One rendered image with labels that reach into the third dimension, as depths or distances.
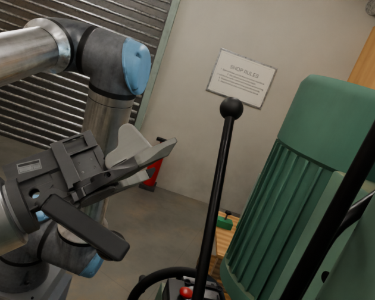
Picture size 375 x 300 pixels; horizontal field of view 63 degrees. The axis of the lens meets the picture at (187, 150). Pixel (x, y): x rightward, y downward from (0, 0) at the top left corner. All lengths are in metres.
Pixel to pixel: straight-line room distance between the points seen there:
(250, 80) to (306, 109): 3.03
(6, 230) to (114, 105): 0.43
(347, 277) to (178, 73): 3.21
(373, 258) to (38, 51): 0.61
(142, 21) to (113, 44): 2.69
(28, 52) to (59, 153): 0.29
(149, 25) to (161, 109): 0.87
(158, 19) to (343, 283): 3.25
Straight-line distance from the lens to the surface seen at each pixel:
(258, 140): 3.54
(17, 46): 0.64
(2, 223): 0.39
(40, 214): 1.04
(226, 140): 0.43
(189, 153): 3.51
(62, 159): 0.40
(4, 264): 1.16
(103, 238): 0.39
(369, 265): 0.23
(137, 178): 0.49
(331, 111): 0.36
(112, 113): 0.75
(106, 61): 0.72
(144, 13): 3.41
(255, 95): 3.43
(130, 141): 0.38
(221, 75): 3.37
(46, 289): 1.21
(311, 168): 0.37
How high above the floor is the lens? 1.47
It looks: 15 degrees down
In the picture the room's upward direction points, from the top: 20 degrees clockwise
